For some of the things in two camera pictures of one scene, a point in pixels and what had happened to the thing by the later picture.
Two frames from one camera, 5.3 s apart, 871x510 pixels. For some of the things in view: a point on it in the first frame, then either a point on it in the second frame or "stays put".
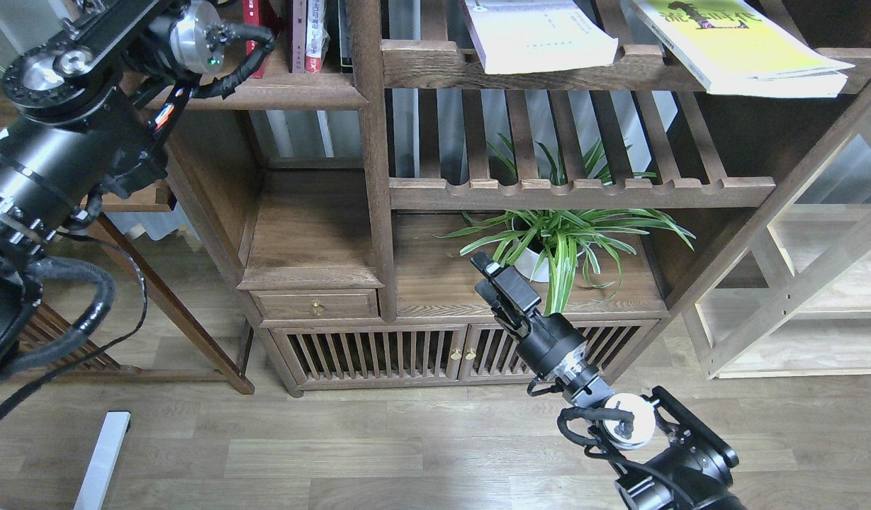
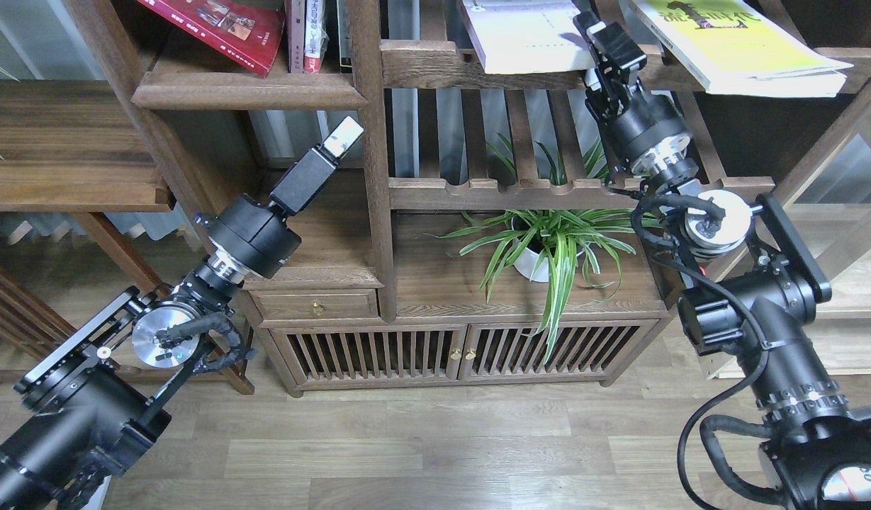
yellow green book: x=739 y=47 stays put
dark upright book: x=346 y=35 stays put
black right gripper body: x=541 y=341 to x=648 y=134
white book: x=522 y=35 stays put
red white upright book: x=316 y=37 stays put
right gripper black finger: x=486 y=264 to x=600 y=35
